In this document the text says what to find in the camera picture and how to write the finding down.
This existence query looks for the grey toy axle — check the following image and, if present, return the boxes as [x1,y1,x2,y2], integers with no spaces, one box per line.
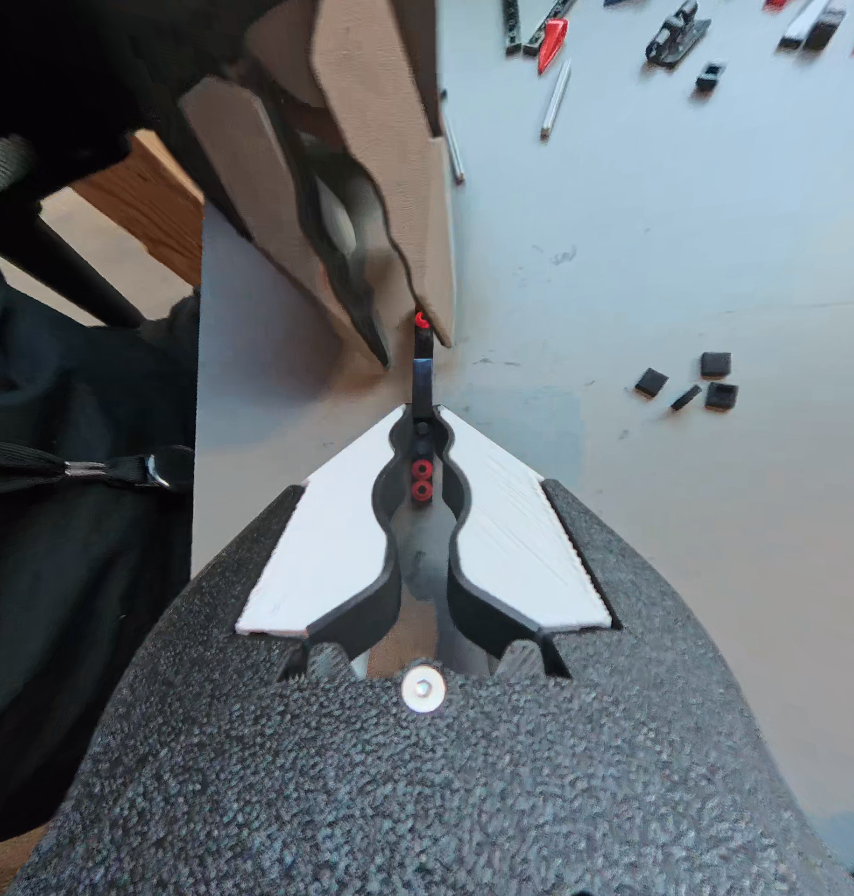
[540,59,572,140]
[444,115,466,185]

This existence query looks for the red pointed toy piece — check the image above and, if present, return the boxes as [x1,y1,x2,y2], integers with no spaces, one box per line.
[536,19,569,75]

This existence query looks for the grey desk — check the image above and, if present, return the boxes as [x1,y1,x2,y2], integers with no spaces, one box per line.
[192,0,854,869]

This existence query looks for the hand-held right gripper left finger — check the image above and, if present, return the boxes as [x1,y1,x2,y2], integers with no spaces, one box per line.
[236,403,408,644]

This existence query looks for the long black toy beam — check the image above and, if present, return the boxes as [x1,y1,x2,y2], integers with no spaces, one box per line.
[523,0,576,57]

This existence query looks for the black toy beam red pins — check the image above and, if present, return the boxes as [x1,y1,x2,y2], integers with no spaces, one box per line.
[410,311,439,506]

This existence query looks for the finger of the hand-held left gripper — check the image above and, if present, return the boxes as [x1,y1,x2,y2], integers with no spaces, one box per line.
[180,76,393,370]
[248,0,457,349]

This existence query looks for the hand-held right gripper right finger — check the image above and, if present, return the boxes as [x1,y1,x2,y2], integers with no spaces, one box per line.
[434,405,614,648]

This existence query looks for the black strap with metal ring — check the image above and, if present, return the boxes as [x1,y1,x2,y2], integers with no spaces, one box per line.
[0,441,195,494]

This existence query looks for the black toy clip part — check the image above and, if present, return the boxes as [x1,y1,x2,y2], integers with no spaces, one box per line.
[645,0,712,68]

